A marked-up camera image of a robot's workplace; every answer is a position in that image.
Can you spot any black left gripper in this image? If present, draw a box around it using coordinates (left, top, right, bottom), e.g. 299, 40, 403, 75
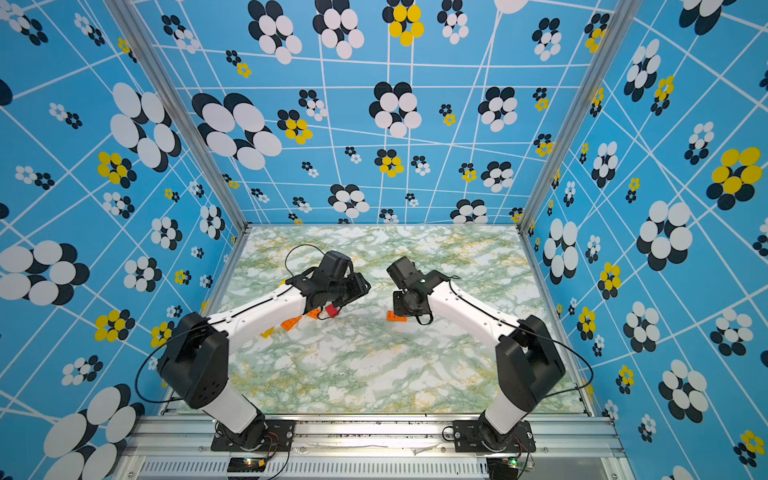
330, 271, 375, 307

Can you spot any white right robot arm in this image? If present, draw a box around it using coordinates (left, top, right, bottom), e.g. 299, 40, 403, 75
387, 257, 566, 452

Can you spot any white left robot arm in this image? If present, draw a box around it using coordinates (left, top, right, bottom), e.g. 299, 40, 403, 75
157, 250, 371, 451

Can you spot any orange long lego plate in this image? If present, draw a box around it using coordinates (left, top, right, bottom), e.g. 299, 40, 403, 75
281, 316, 302, 331

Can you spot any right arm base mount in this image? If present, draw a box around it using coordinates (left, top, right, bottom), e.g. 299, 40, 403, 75
450, 419, 537, 454

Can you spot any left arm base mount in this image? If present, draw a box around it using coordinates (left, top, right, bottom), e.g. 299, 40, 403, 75
210, 419, 296, 453

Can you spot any aluminium front rail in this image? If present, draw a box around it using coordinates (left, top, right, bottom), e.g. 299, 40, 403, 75
113, 414, 634, 479

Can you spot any left aluminium corner post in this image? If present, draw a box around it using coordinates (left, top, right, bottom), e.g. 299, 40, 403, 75
105, 0, 248, 235

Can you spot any aluminium corner post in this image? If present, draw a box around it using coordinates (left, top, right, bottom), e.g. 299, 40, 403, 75
519, 0, 643, 233
105, 0, 248, 235

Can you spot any right aluminium corner post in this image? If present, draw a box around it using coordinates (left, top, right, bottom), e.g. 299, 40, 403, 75
519, 0, 643, 233

